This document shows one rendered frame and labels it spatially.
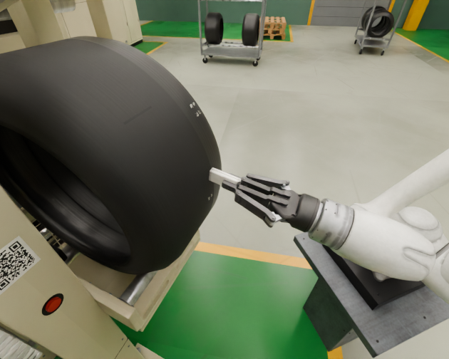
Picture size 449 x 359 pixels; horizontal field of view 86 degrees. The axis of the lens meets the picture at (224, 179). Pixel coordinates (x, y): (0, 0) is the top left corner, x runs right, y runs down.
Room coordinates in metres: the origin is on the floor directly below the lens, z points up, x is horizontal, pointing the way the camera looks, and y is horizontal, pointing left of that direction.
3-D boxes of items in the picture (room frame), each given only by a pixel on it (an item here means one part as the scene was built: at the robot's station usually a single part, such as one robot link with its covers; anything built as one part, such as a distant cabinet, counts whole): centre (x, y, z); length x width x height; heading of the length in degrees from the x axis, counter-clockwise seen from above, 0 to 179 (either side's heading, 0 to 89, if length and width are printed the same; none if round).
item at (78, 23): (4.84, 2.66, 0.62); 0.90 x 0.56 x 1.25; 170
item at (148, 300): (0.42, 0.21, 0.83); 0.36 x 0.09 x 0.06; 155
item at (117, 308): (0.32, 0.41, 0.90); 0.40 x 0.03 x 0.10; 65
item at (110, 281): (0.48, 0.34, 0.80); 0.37 x 0.36 x 0.02; 65
